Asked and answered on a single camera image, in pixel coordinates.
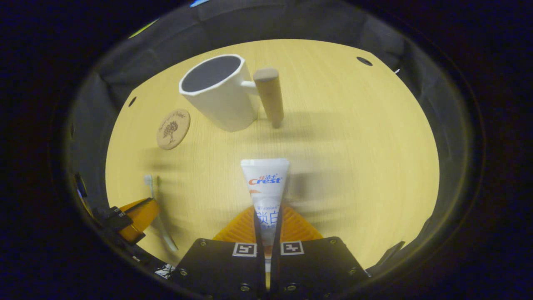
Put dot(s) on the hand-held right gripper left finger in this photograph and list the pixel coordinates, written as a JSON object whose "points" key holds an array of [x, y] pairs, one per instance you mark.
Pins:
{"points": [[220, 266]]}

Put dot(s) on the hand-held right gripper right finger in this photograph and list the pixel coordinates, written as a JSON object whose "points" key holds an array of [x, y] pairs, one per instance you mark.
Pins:
{"points": [[316, 266]]}

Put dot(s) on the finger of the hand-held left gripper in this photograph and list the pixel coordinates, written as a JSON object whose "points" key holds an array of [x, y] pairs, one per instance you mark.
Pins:
{"points": [[141, 216]]}

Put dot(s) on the white toothbrush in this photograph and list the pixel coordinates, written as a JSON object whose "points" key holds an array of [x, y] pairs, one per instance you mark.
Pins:
{"points": [[149, 180]]}

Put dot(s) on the round wooden coaster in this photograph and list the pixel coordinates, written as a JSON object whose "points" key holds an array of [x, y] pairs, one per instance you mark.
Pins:
{"points": [[173, 129]]}

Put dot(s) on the white toothpaste tube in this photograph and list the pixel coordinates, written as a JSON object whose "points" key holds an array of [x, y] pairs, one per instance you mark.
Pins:
{"points": [[266, 183]]}

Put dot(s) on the black round desk grommet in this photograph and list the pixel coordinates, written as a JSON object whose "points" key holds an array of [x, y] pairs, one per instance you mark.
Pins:
{"points": [[132, 101], [364, 61]]}

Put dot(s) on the black backdrop cloth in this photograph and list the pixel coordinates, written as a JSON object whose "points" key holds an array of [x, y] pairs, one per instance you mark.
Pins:
{"points": [[291, 21]]}

